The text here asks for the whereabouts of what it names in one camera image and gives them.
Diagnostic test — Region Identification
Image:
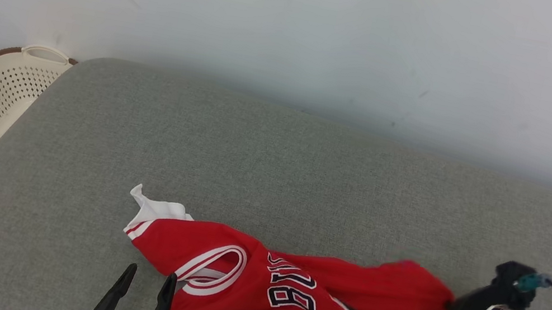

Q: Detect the red white basketball jersey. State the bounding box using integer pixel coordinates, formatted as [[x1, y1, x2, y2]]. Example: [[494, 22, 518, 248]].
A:
[[108, 182, 506, 310]]

